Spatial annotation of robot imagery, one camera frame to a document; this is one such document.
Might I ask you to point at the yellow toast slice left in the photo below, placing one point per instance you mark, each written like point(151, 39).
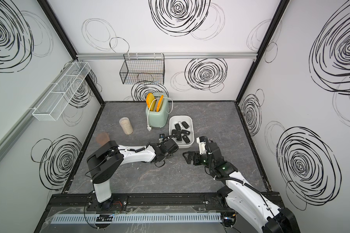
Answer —
point(150, 100)

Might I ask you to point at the white mesh wall shelf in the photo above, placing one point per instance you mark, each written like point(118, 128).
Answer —
point(70, 89)

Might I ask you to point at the black key with buttons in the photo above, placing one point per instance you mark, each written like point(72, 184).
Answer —
point(185, 124)

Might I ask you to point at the green toaster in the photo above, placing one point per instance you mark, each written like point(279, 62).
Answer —
point(158, 119)

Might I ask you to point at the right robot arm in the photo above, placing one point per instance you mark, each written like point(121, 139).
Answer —
point(238, 194)

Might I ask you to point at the beige textured cup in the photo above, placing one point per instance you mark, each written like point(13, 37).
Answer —
point(126, 125)

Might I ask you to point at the white storage box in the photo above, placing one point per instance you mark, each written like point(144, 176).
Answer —
point(175, 119)

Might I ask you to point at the grey slotted cable duct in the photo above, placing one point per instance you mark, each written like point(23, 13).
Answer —
point(136, 218)

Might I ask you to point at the black wire basket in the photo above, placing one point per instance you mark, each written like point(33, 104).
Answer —
point(143, 67)

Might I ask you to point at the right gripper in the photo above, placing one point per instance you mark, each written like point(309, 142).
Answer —
point(197, 154)

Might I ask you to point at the orange toast slice right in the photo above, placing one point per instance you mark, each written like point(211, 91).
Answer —
point(159, 103)

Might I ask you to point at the black VW key bottom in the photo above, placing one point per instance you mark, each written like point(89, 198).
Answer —
point(185, 132)

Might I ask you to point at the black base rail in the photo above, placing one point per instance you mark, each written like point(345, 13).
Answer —
point(124, 201)

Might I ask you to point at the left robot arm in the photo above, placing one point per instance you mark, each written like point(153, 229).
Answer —
point(103, 163)

